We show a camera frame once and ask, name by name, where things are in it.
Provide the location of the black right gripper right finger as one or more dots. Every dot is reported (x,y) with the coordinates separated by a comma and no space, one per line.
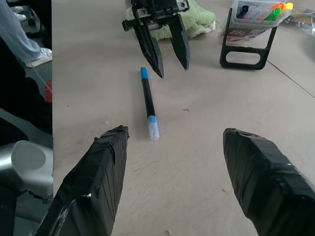
(265,186)

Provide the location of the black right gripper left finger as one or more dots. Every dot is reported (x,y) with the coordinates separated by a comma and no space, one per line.
(93,186)

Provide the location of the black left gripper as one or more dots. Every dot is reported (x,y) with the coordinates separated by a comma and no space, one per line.
(157,9)

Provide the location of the black pen with blue cap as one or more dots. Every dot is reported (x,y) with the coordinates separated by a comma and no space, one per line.
(148,98)

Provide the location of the green fluffy towel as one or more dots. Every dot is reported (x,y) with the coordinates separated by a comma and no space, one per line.
(198,17)

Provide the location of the silver robot body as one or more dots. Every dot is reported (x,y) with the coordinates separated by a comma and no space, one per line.
(27,167)

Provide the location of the printed red white package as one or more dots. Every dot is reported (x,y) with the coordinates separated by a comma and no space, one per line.
(242,37)

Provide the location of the dark capped marker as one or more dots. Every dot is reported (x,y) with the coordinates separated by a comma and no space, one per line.
(243,10)

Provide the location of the clear plastic marker box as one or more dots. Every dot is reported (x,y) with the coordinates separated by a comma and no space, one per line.
(258,23)

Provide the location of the pink highlighter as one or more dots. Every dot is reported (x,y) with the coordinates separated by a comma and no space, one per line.
(262,14)

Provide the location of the red object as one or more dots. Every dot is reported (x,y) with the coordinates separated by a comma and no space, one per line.
(49,91)

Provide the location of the green highlighter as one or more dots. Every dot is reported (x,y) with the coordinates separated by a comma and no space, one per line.
(273,14)

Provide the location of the orange highlighter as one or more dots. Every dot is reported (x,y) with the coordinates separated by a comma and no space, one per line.
(278,5)

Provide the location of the white sneaker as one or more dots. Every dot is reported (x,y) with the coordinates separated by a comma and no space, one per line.
(18,14)
(40,57)

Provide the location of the yellow highlighter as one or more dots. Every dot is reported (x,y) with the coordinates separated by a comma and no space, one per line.
(289,6)

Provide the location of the person's leg in jeans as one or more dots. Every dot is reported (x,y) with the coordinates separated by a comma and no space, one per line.
(17,37)

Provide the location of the black frame pen holder stand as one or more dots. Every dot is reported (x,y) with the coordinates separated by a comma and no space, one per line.
(246,66)

